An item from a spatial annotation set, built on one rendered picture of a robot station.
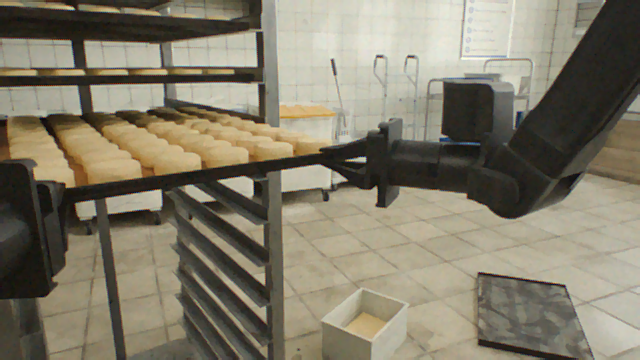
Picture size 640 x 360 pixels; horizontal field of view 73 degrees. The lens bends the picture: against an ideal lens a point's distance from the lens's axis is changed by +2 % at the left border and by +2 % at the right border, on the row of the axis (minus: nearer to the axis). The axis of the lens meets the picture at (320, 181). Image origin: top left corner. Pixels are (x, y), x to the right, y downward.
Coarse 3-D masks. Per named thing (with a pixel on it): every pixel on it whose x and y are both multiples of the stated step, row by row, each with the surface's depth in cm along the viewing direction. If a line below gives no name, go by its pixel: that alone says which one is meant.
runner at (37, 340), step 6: (42, 330) 81; (30, 336) 79; (36, 336) 79; (42, 336) 79; (24, 342) 73; (30, 342) 77; (36, 342) 77; (42, 342) 77; (30, 348) 76; (36, 348) 76; (42, 348) 76; (30, 354) 74; (36, 354) 74; (42, 354) 74
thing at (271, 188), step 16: (256, 0) 76; (272, 0) 75; (272, 16) 76; (256, 32) 78; (272, 32) 77; (272, 48) 77; (272, 64) 78; (272, 80) 79; (272, 96) 79; (272, 112) 80; (272, 176) 83; (272, 192) 84; (272, 208) 85; (272, 224) 86; (272, 240) 86; (272, 256) 87; (272, 272) 88; (272, 288) 89; (272, 304) 90; (272, 320) 91; (272, 352) 93
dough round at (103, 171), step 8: (104, 160) 46; (112, 160) 46; (120, 160) 46; (128, 160) 46; (136, 160) 46; (88, 168) 43; (96, 168) 42; (104, 168) 42; (112, 168) 42; (120, 168) 43; (128, 168) 43; (136, 168) 44; (88, 176) 43; (96, 176) 42; (104, 176) 42; (112, 176) 42; (120, 176) 43; (128, 176) 43; (136, 176) 44
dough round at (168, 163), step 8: (160, 160) 46; (168, 160) 46; (176, 160) 46; (184, 160) 46; (192, 160) 47; (160, 168) 46; (168, 168) 46; (176, 168) 46; (184, 168) 46; (192, 168) 47; (200, 168) 48
